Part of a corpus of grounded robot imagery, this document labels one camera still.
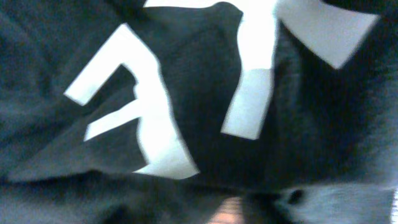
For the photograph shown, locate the black t-shirt white letters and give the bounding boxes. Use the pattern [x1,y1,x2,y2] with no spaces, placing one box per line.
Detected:
[1,1,397,223]

